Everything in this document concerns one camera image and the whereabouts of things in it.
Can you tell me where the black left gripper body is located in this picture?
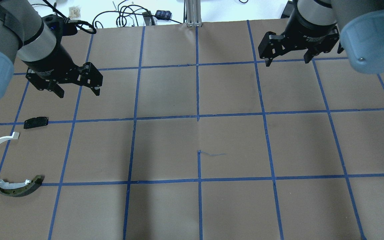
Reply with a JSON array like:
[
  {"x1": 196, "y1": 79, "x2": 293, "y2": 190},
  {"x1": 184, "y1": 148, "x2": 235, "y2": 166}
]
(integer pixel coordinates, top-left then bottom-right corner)
[{"x1": 23, "y1": 43, "x2": 79, "y2": 84}]

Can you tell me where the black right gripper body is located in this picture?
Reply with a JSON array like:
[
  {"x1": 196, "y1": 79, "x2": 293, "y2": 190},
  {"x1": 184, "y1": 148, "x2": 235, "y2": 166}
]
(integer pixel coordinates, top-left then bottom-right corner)
[{"x1": 283, "y1": 9, "x2": 338, "y2": 50}]

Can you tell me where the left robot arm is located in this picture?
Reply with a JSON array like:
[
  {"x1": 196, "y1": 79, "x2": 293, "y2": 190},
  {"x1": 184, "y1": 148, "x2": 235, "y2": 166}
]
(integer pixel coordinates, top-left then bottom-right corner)
[{"x1": 0, "y1": 0, "x2": 103, "y2": 99}]

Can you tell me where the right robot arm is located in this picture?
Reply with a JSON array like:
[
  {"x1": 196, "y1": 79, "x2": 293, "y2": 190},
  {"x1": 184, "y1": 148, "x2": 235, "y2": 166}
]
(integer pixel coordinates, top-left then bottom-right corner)
[{"x1": 258, "y1": 0, "x2": 384, "y2": 74}]

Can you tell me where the black power adapter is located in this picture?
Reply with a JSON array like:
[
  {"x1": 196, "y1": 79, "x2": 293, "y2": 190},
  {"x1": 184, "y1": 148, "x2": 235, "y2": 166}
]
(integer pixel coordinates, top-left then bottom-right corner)
[{"x1": 280, "y1": 0, "x2": 294, "y2": 19}]

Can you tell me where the small black plastic part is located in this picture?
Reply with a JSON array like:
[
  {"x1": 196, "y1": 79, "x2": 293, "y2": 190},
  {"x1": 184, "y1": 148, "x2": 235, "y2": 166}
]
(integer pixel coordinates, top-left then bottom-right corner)
[{"x1": 23, "y1": 116, "x2": 49, "y2": 129}]

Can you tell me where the blue checkered small box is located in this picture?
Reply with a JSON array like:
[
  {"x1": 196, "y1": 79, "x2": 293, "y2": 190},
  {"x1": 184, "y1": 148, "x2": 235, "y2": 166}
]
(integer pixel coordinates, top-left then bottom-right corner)
[{"x1": 154, "y1": 10, "x2": 172, "y2": 20}]

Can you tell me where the dark green brake shoe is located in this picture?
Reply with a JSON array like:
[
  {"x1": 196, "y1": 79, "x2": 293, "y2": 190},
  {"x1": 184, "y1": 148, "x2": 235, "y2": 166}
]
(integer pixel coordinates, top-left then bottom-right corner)
[{"x1": 0, "y1": 175, "x2": 45, "y2": 197}]

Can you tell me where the loose blue thread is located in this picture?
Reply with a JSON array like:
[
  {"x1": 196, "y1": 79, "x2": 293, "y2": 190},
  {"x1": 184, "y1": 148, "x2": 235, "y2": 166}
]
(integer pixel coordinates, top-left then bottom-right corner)
[{"x1": 199, "y1": 150, "x2": 226, "y2": 157}]

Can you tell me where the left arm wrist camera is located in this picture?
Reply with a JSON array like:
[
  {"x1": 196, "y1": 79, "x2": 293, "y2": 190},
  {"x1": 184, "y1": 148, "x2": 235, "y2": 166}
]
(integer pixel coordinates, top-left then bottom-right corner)
[{"x1": 41, "y1": 15, "x2": 78, "y2": 39}]

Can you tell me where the black cable bundle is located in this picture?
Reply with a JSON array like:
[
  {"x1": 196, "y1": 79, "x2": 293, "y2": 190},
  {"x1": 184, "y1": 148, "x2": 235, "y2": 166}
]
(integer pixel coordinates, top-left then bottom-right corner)
[{"x1": 92, "y1": 0, "x2": 182, "y2": 29}]

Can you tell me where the aluminium frame post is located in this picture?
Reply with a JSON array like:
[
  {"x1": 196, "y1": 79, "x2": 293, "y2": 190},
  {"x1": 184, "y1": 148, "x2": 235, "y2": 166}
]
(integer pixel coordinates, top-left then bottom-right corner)
[{"x1": 183, "y1": 0, "x2": 202, "y2": 27}]

